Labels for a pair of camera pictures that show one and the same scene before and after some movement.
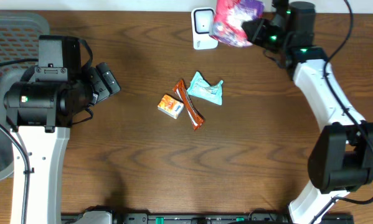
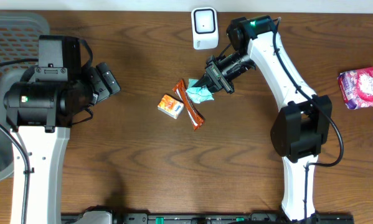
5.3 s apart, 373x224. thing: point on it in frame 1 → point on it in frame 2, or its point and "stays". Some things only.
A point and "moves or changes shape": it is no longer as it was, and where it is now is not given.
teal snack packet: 200,88 moves or changes shape
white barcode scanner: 202,19 stays
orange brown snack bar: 196,119 stays
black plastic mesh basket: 11,35 stays
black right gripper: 262,24 → 219,81
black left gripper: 102,83 stays
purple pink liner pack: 229,17 → 363,88
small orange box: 170,106 stays
